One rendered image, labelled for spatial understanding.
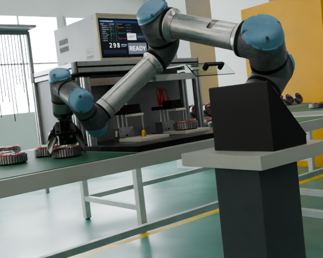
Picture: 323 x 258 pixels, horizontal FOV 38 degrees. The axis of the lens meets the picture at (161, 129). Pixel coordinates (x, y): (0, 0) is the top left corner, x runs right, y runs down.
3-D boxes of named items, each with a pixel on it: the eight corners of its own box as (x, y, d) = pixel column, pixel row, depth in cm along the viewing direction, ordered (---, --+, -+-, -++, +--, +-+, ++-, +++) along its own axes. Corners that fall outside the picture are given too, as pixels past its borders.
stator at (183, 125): (203, 127, 210) (202, 119, 209) (183, 130, 204) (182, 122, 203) (188, 128, 219) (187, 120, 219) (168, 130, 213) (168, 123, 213)
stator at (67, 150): (83, 155, 174) (82, 145, 174) (52, 159, 171) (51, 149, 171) (81, 153, 185) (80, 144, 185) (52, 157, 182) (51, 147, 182)
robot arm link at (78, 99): (103, 110, 157) (85, 97, 164) (88, 87, 149) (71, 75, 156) (86, 125, 155) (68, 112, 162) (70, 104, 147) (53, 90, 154)
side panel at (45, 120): (74, 150, 204) (64, 77, 202) (67, 151, 202) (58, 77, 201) (45, 150, 226) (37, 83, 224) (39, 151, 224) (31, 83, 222)
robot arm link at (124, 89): (172, 45, 184) (82, 131, 170) (162, 24, 176) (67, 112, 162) (193, 54, 177) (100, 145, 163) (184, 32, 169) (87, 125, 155)
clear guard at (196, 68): (235, 73, 210) (234, 60, 209) (196, 76, 195) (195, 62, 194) (185, 81, 235) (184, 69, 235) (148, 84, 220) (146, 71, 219)
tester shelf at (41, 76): (198, 66, 231) (197, 57, 231) (77, 72, 188) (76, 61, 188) (144, 76, 265) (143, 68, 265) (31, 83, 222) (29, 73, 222)
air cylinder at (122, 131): (134, 138, 208) (133, 126, 207) (120, 140, 203) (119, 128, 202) (127, 138, 211) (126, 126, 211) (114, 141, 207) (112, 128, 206)
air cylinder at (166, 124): (175, 131, 223) (174, 120, 223) (163, 133, 218) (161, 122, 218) (168, 131, 227) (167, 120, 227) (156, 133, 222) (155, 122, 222)
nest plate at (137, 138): (169, 136, 195) (168, 133, 195) (140, 141, 185) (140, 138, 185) (147, 137, 207) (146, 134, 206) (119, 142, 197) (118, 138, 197)
